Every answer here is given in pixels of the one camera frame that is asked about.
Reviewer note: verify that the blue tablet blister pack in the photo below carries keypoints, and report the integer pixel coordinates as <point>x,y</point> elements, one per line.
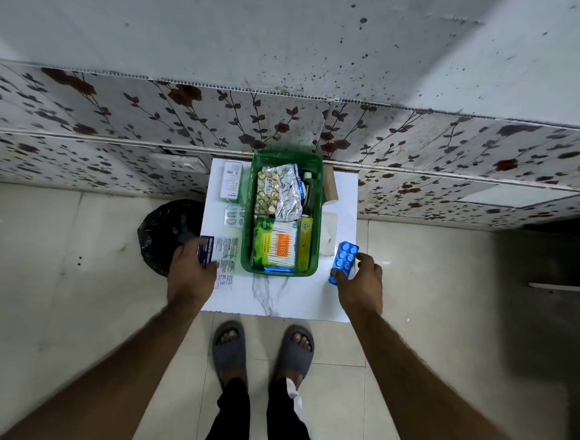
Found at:
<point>344,260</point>

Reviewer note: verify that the gold tablet blister pack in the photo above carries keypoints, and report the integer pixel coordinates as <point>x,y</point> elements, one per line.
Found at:
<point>266,192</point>

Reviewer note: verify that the black bin with bag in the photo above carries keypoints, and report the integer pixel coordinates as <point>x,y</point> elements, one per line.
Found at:
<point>165,235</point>

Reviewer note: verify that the grey slipper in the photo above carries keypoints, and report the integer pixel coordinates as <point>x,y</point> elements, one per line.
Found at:
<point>229,351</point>
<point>296,353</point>

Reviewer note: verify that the brown bandage roll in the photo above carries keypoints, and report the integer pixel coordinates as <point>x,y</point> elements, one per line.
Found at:
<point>330,183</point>

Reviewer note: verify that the white wall socket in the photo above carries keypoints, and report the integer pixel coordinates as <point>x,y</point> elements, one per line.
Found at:
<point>179,163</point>

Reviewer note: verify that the silver foil blister pack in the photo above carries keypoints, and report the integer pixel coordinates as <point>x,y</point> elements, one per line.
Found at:
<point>288,192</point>

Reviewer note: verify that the person's left forearm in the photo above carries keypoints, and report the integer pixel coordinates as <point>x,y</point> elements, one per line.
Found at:
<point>113,380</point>

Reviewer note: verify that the green cotton swab packet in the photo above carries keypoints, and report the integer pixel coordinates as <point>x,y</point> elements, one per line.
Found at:
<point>274,244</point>

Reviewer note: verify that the white and green medicine box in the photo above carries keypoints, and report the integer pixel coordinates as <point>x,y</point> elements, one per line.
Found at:
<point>231,181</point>

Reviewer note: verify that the person's right hand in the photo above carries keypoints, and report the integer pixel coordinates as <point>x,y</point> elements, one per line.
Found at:
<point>362,290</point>

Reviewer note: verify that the black trousers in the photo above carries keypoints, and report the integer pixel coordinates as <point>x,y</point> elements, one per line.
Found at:
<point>253,412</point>

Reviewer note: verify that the yellow and green box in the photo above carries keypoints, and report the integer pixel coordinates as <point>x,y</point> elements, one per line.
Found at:
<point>305,242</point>

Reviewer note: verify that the white cloth strip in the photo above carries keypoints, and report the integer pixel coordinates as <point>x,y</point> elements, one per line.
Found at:
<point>297,403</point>

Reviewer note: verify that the small clear blister strip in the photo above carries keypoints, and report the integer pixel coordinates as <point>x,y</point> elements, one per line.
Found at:
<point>234,215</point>

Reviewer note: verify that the person's right forearm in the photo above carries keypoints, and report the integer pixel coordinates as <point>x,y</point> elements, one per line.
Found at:
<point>408,385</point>

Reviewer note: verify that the dark glass bottle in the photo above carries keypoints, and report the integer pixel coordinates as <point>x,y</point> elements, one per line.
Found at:
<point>309,195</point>

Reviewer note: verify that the blue and white medicine box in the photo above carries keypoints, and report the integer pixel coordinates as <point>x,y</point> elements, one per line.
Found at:
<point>216,249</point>

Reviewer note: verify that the green plastic basket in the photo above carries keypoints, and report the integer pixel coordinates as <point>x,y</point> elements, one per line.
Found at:
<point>247,217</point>

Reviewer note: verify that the person's right thumb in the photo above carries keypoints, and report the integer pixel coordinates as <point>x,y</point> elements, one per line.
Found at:
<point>339,275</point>

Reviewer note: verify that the person's left thumb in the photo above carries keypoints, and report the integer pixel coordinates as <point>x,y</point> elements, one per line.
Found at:
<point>209,269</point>

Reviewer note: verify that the white paper leaflet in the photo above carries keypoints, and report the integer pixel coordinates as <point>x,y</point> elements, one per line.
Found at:
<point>225,274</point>

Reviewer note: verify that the person's left hand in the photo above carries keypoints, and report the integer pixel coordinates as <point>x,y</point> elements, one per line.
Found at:
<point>188,281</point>

